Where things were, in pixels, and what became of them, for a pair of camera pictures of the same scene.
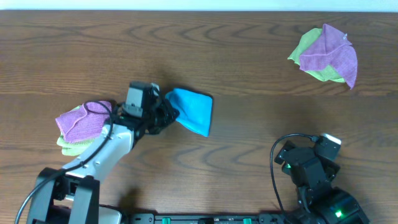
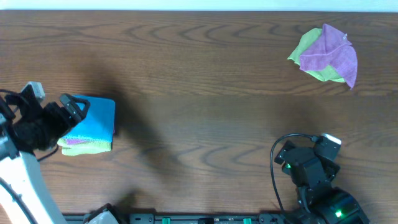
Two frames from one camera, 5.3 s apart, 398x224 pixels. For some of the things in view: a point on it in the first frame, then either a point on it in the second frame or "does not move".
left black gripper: (166, 112) → (63, 114)
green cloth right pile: (309, 38) does not move
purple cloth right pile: (333, 48) does not move
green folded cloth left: (74, 149) does not move
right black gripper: (288, 146) does not move
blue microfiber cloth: (194, 109) → (98, 122)
